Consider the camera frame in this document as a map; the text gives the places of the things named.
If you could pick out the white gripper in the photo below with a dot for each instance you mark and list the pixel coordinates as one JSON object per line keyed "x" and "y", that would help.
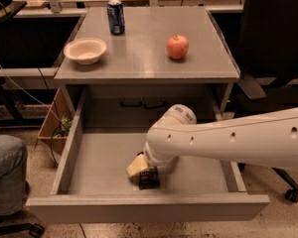
{"x": 154, "y": 163}

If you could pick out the dark chocolate rxbar wrapper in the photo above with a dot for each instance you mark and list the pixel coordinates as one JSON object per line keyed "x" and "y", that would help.
{"x": 149, "y": 179}

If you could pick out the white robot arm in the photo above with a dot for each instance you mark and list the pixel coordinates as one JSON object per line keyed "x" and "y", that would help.
{"x": 269, "y": 140}

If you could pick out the grey open top drawer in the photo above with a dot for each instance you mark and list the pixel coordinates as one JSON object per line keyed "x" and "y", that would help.
{"x": 91, "y": 184}

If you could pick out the grey cabinet counter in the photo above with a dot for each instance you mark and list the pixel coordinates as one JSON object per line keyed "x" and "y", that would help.
{"x": 140, "y": 54}

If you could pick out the cardboard box with items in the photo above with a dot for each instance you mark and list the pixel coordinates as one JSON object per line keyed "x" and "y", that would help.
{"x": 51, "y": 133}

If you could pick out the red apple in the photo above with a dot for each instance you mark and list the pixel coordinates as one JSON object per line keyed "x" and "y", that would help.
{"x": 177, "y": 47}

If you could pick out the white paper bowl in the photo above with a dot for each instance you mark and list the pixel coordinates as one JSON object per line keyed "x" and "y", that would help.
{"x": 85, "y": 51}

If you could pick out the person leg in jeans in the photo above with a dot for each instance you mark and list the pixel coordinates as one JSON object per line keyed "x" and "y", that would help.
{"x": 13, "y": 166}

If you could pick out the blue soda can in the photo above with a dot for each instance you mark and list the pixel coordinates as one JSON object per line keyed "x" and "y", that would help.
{"x": 115, "y": 15}

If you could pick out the black chair base left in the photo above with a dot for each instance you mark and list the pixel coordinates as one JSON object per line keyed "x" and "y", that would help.
{"x": 35, "y": 230}

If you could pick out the black office chair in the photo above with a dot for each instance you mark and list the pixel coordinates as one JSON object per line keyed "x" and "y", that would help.
{"x": 267, "y": 40}

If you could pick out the black lower drawer handles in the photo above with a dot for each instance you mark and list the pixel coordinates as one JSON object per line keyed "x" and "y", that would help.
{"x": 141, "y": 103}

